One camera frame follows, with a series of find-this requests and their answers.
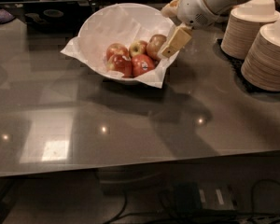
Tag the large yellow-red apple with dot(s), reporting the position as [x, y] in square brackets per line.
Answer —
[154, 45]

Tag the paper bowl stack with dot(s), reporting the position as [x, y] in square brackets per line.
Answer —
[243, 26]
[261, 67]

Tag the front paper bowl stack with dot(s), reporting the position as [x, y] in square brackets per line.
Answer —
[261, 67]

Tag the red apple back left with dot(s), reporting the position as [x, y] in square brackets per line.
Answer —
[117, 48]

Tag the red apple with sticker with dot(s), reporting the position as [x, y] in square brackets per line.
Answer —
[142, 64]

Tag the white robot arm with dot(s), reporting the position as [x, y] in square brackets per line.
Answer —
[220, 6]

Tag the small yellow-red apple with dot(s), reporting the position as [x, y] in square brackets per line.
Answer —
[138, 47]

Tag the black mat under stacks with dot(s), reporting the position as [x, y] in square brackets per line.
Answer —
[236, 65]

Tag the red apple front left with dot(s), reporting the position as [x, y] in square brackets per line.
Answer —
[120, 63]

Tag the dark box under table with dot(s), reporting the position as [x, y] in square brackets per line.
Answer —
[204, 199]

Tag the white bowl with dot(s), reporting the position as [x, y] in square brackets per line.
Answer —
[124, 19]

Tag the dark blue pouch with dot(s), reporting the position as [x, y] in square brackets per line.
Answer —
[5, 17]

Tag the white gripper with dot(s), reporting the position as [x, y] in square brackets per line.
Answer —
[192, 7]

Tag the white paper liner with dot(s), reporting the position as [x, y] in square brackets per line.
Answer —
[115, 25]

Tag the rear paper bowl stack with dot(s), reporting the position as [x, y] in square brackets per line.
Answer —
[243, 26]

